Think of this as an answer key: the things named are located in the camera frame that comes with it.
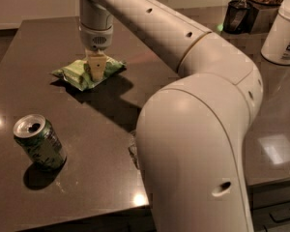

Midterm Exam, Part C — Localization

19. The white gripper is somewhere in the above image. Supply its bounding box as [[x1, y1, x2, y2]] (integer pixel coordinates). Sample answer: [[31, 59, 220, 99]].
[[79, 24, 113, 81]]

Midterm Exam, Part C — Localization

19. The green jalapeno chip bag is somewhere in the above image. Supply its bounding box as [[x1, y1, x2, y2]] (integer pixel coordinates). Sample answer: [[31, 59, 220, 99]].
[[52, 56, 126, 91]]

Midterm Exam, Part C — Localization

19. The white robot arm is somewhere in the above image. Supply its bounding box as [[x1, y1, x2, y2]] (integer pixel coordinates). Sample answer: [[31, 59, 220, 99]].
[[90, 0, 263, 232]]

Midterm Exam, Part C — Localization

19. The clear plastic water bottle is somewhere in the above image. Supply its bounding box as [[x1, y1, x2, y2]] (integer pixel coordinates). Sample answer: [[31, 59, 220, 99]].
[[129, 130, 139, 168]]

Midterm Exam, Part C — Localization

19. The black mesh pen cup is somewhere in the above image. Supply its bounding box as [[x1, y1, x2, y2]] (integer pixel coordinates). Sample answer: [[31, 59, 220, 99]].
[[223, 1, 250, 34]]

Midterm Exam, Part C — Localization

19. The green soda can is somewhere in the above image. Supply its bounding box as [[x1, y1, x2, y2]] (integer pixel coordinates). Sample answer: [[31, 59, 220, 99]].
[[14, 114, 67, 171]]

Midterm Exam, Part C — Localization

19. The dark box with snacks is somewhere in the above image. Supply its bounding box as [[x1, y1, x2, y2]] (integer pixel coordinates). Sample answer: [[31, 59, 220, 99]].
[[244, 0, 278, 34]]

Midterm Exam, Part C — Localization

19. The white cylindrical canister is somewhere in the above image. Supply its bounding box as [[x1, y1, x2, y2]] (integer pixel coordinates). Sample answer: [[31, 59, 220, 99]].
[[261, 0, 290, 65]]

